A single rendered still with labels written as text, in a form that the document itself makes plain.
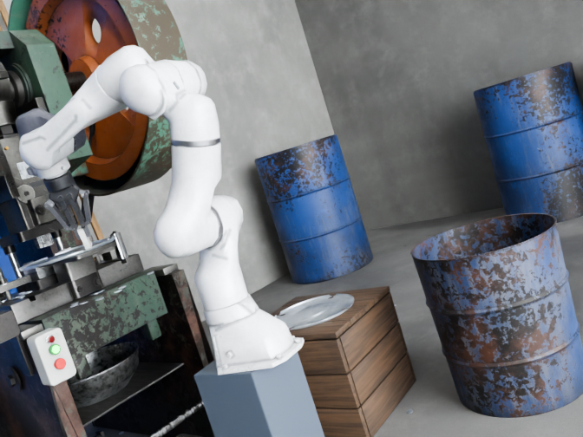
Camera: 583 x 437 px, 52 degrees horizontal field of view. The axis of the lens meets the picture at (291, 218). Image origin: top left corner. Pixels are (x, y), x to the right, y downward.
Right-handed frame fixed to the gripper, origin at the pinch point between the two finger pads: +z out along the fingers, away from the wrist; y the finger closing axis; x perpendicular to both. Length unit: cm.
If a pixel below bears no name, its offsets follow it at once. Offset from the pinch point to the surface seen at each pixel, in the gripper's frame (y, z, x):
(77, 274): -6.8, 11.3, 1.6
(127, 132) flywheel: 16.7, -15.6, 43.7
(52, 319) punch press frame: -13.3, 14.7, -14.6
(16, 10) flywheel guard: -10, -62, 82
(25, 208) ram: -16.0, -9.4, 13.5
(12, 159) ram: -15.0, -23.5, 19.3
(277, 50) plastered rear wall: 114, 18, 311
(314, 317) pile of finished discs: 58, 46, -9
